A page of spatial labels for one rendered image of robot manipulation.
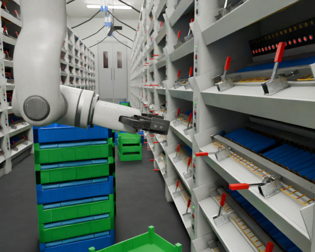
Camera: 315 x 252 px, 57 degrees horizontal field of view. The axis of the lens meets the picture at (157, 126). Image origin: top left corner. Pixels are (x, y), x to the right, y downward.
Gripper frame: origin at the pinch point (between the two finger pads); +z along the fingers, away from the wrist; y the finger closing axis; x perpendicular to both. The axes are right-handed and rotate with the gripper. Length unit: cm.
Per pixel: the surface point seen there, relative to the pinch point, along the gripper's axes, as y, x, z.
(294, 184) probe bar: 18.7, -4.0, 22.7
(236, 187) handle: 15.0, -7.4, 14.1
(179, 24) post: -100, 46, 14
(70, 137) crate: -50, -17, -26
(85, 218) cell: -52, -50, -15
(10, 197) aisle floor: -118, -76, -65
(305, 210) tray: 30.3, -4.6, 17.0
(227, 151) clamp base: -11.4, -5.1, 21.5
